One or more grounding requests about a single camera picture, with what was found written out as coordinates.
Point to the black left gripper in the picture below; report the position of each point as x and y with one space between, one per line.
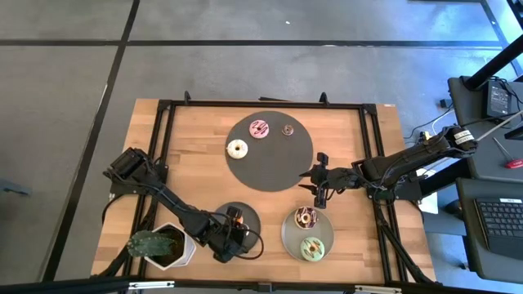
226 245

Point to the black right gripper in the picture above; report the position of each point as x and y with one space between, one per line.
337 179

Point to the small orange donut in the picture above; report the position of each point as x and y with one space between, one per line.
238 221

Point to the small brown donut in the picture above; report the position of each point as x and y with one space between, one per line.
284 130

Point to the large green frosted donut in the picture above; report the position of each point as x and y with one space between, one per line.
306 251

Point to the large pink frosted donut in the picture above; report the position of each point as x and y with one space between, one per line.
259 129

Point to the large white frosted donut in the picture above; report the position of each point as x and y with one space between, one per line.
233 152

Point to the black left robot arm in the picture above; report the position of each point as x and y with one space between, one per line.
175 206

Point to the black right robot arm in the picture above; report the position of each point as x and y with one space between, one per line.
408 161

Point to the dark grey round plate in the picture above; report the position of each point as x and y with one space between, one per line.
253 216

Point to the large chocolate sprinkled donut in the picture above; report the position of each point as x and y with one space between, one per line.
300 220

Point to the large dark round mat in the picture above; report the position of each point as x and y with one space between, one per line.
269 163

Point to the light grey round plate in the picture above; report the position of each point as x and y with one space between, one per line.
294 241

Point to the white hexagonal plant pot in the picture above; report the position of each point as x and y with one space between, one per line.
189 250

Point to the thin black stick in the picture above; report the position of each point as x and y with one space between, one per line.
274 99

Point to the green cactus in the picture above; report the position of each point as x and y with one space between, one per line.
149 243

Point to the small white table label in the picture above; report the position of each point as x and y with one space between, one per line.
389 105

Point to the white paper sheet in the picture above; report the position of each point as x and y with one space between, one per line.
431 206

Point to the black support beam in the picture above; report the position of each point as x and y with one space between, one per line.
445 180

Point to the small black plug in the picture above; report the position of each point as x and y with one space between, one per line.
444 103

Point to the dark keyboard desk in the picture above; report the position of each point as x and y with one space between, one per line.
470 245

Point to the dark side desk top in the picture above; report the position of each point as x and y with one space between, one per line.
486 167

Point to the thin grey rod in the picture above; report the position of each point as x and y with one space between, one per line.
496 127

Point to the black keyboard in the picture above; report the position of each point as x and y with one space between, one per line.
502 220

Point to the black power adapter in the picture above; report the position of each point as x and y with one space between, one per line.
498 100

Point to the black diagonal pole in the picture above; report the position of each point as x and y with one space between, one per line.
494 63

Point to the dark object on floor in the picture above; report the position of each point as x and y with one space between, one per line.
12 188

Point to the black aluminium table frame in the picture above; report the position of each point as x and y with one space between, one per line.
265 104

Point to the silver rail bracket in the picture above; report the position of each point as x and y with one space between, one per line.
151 285
378 289

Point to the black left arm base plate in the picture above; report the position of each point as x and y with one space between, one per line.
122 189

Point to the black overhead rail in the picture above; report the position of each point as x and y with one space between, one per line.
61 286

